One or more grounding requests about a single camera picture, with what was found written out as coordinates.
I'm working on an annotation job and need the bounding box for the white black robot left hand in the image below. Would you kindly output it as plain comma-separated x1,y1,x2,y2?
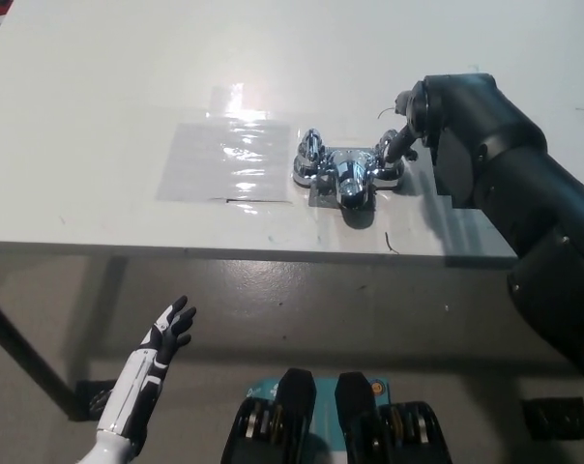
96,295,198,447

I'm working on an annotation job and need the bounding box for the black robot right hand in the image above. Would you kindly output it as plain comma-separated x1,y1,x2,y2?
381,89,423,165

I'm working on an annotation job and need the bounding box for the chrome faucet lever handle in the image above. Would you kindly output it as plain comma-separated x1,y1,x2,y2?
375,128,400,165
299,127,327,168

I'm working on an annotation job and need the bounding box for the chrome faucet body with spout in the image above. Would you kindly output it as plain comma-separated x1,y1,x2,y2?
291,146,406,212

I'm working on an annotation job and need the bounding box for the robot left black torso block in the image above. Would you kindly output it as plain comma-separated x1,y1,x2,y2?
219,367,318,464

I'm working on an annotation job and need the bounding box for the robot black torso block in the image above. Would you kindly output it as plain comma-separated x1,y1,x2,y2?
335,370,452,464
219,367,318,464

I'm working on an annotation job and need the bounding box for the robot right black torso block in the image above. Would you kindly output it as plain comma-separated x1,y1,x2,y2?
335,370,452,464

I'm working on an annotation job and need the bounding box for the black table foot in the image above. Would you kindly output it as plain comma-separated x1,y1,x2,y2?
73,379,116,422
520,395,584,442

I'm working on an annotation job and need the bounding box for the black diagonal bar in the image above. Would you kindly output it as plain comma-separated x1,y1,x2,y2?
0,285,91,422

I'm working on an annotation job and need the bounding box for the grey taped plastic sheet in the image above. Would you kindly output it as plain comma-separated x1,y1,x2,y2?
155,122,294,204

